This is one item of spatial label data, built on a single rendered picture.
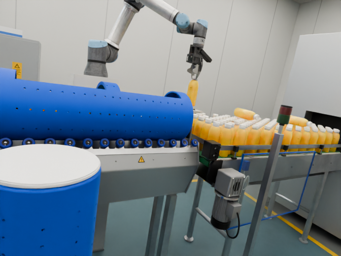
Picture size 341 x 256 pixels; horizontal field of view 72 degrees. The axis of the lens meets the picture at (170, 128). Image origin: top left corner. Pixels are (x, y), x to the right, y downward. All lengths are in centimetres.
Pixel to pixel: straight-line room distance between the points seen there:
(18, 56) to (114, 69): 174
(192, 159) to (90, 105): 65
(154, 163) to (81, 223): 64
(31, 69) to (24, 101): 167
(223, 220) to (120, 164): 65
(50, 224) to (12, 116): 50
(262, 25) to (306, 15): 107
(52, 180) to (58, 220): 9
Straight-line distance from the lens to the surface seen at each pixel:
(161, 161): 125
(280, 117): 142
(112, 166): 114
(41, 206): 60
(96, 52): 159
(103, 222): 186
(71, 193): 60
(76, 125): 104
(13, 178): 61
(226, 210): 138
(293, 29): 643
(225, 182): 131
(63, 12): 398
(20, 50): 266
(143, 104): 112
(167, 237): 160
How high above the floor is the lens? 130
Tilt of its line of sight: 12 degrees down
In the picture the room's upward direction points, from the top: 9 degrees clockwise
